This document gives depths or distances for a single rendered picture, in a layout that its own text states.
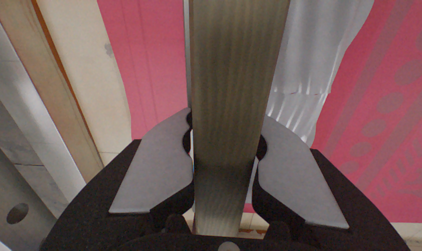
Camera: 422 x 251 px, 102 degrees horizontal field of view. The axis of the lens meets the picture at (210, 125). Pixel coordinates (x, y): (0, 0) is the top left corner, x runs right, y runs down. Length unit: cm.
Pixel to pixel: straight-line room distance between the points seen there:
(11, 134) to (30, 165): 37
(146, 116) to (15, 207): 20
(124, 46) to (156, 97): 5
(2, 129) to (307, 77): 225
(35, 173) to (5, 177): 222
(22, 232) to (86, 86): 19
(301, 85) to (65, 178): 27
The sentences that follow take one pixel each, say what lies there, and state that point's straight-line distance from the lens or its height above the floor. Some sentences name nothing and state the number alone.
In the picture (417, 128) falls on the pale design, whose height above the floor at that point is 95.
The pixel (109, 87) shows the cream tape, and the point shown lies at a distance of 20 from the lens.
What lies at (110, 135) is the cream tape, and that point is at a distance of 24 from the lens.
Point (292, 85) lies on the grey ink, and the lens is 18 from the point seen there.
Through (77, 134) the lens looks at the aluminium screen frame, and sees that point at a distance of 24.
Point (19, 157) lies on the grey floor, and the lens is 242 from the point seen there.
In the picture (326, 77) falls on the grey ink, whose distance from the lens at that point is 19.
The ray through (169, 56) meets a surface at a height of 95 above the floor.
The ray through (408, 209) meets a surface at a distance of 40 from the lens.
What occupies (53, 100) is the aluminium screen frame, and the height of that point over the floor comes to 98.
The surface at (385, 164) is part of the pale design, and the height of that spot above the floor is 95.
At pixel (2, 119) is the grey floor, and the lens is 218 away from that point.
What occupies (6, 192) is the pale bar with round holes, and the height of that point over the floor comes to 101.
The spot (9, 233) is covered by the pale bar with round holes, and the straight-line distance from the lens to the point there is 31.
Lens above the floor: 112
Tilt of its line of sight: 58 degrees down
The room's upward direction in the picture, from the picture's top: 175 degrees counter-clockwise
